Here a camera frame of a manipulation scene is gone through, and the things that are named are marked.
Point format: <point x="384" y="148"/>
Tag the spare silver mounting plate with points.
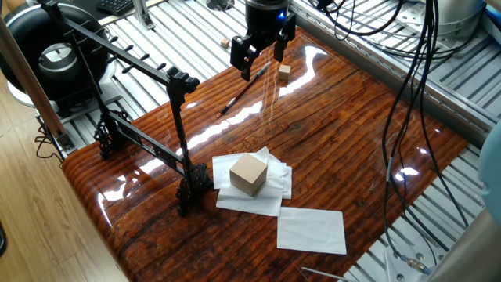
<point x="458" y="15"/>

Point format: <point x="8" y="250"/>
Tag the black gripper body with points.
<point x="266" y="19"/>

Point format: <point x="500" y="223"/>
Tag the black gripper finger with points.
<point x="287" y="31"/>
<point x="240" y="53"/>

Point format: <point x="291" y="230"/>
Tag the black floor object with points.
<point x="2" y="239"/>

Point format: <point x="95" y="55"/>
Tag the black round device silver hub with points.
<point x="27" y="35"/>

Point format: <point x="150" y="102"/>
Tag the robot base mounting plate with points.
<point x="391" y="266"/>

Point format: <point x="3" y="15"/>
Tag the black pen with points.
<point x="233" y="100"/>

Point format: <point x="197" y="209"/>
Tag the large wooden cube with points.
<point x="248" y="174"/>

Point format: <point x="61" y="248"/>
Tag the tiny wooden cube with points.
<point x="225" y="43"/>

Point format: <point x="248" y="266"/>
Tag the crumpled white tissue pile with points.
<point x="250" y="203"/>

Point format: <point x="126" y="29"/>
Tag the grey metal table rail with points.
<point x="372" y="66"/>

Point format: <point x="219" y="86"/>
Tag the flat white paper sheet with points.
<point x="311" y="231"/>

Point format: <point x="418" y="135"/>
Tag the black pen rack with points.
<point x="182" y="80"/>

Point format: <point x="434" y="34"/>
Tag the dark round disc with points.
<point x="219" y="4"/>

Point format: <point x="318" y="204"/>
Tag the small wooden cube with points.
<point x="284" y="73"/>

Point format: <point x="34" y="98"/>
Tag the black keyboard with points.
<point x="115" y="6"/>

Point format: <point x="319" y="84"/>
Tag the aluminium frame post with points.
<point x="143" y="15"/>
<point x="31" y="80"/>

